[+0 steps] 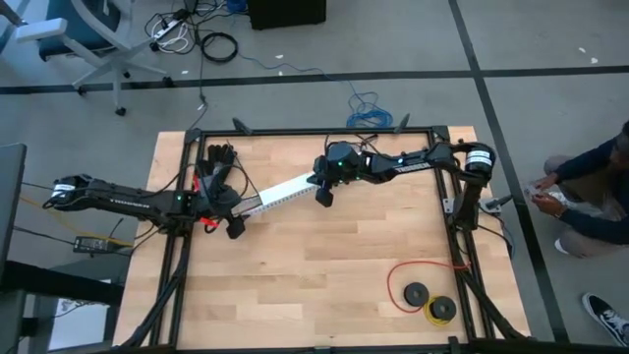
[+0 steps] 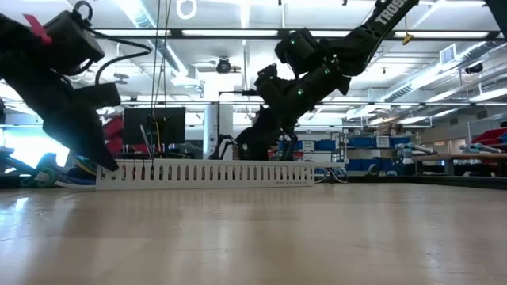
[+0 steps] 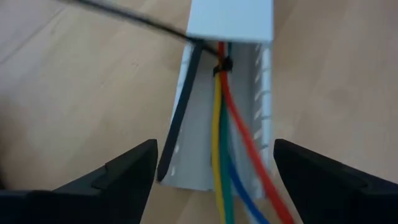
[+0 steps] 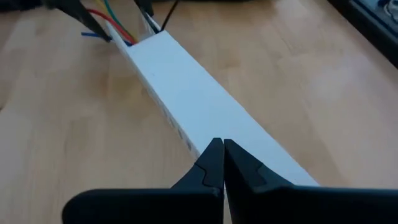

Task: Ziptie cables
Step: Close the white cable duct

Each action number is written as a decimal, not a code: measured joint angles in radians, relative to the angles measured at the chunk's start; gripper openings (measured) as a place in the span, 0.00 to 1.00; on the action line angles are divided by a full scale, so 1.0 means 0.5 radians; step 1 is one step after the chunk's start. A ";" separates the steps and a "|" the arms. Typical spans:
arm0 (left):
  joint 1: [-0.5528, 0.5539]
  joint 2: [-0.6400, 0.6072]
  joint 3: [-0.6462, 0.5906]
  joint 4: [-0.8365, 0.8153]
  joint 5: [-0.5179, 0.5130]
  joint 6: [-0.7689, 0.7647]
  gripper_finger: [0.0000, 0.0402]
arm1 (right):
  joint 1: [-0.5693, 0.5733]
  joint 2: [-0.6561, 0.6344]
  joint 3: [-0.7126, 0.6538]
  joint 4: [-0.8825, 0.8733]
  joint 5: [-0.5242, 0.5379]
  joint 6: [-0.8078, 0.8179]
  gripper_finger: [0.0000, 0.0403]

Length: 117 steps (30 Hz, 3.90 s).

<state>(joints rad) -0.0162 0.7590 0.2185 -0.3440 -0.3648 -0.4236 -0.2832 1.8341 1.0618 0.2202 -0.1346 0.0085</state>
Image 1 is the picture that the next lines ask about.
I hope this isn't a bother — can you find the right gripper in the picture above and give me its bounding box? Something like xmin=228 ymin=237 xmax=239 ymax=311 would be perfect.
xmin=306 ymin=154 xmax=340 ymax=208

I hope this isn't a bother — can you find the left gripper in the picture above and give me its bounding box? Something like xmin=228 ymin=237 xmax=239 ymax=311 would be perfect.
xmin=199 ymin=174 xmax=257 ymax=241

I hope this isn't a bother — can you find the white duct cover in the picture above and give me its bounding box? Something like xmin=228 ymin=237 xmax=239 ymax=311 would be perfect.
xmin=257 ymin=170 xmax=319 ymax=208

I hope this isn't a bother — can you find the black work glove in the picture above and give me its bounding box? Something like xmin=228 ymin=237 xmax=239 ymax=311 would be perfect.
xmin=196 ymin=142 xmax=237 ymax=184

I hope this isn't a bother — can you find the black power adapter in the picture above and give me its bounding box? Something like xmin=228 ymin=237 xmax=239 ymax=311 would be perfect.
xmin=72 ymin=235 xmax=112 ymax=255

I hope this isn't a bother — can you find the black computer case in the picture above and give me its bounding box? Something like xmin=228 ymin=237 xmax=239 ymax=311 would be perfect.
xmin=245 ymin=0 xmax=328 ymax=31

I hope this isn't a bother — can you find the white power strip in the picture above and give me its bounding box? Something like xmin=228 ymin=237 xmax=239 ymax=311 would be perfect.
xmin=150 ymin=8 xmax=192 ymax=41

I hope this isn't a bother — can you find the black desk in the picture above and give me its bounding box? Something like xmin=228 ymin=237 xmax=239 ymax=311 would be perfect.
xmin=0 ymin=259 xmax=125 ymax=307

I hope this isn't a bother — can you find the dark grey panel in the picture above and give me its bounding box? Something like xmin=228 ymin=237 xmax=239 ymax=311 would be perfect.
xmin=0 ymin=142 xmax=29 ymax=269

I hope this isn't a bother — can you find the grey office chair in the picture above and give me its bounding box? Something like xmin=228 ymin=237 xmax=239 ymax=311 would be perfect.
xmin=13 ymin=0 xmax=176 ymax=118

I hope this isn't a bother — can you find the person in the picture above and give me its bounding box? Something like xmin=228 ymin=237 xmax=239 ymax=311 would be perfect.
xmin=582 ymin=292 xmax=629 ymax=348
xmin=529 ymin=120 xmax=629 ymax=260

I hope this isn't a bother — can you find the black left camera cable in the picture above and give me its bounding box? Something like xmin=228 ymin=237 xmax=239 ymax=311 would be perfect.
xmin=223 ymin=147 xmax=261 ymax=199

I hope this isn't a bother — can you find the black angled frame strut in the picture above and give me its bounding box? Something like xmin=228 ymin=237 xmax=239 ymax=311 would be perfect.
xmin=392 ymin=112 xmax=412 ymax=135
xmin=231 ymin=116 xmax=255 ymax=137

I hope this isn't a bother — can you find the blue network cable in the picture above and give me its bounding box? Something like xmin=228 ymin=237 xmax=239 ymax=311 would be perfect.
xmin=321 ymin=73 xmax=395 ymax=130

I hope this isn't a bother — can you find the thin red wire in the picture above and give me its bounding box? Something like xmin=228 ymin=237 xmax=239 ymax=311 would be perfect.
xmin=385 ymin=259 xmax=471 ymax=314

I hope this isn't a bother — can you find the black wire spool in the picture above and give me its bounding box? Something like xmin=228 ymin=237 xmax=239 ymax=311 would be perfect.
xmin=429 ymin=295 xmax=458 ymax=323
xmin=403 ymin=280 xmax=430 ymax=308

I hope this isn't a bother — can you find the coiled black cable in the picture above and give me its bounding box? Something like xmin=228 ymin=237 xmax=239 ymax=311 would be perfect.
xmin=200 ymin=30 xmax=240 ymax=64

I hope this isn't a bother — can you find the yellow floor cable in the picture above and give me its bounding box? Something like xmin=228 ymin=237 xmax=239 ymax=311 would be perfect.
xmin=18 ymin=195 xmax=135 ymax=248

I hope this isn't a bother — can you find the thin yellow wire coil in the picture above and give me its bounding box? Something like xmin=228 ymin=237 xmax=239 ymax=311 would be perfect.
xmin=423 ymin=294 xmax=459 ymax=327

